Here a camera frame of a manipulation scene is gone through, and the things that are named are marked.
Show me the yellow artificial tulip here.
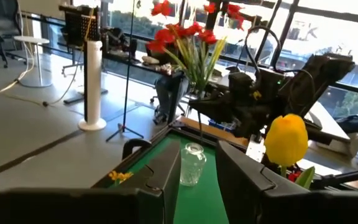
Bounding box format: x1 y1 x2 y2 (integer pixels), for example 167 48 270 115
263 113 316 190

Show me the dark office chair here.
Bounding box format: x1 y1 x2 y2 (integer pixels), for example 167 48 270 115
0 0 23 68

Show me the grey desk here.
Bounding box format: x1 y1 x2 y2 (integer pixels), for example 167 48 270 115
303 101 358 158

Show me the black bag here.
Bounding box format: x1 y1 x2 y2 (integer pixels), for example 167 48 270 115
335 114 358 134

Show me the red artificial tulip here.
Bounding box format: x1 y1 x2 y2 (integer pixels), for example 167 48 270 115
287 170 301 184

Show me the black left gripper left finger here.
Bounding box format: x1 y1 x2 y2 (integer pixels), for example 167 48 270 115
0 141 182 224

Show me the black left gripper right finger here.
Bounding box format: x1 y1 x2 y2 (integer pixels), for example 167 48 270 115
215 139 358 224

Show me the white tower fan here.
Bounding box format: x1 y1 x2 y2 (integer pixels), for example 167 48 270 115
77 39 108 132

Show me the black tripod stand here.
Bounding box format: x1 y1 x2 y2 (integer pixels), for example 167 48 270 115
105 0 145 143

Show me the black pegboard stand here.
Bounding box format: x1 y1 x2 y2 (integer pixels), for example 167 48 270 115
59 4 101 47

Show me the white round side table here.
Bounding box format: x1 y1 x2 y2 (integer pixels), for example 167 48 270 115
12 35 55 88

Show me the black window desk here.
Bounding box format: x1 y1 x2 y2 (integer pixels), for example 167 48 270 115
103 26 183 82

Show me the black aluminium table frame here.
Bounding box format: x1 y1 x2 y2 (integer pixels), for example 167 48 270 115
90 119 358 191

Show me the clear glass vase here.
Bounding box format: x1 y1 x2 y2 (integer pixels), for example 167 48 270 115
179 142 208 187

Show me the yellow orange flower bunch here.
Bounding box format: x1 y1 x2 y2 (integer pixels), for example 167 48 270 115
108 170 134 187

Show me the red small-blossom flower bunch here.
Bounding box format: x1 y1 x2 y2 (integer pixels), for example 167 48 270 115
144 0 247 147

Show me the yellow cable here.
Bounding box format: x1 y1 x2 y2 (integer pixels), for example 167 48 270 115
42 14 93 106

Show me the silver mounting plate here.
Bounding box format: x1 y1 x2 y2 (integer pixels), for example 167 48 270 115
245 133 266 163

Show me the pale floor cable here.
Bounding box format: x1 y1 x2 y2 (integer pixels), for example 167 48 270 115
0 9 36 103

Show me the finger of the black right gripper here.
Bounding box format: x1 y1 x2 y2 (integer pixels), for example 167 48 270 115
188 73 255 110
194 105 260 139

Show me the black frame handle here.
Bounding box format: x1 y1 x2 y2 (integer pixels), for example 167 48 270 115
122 138 152 161

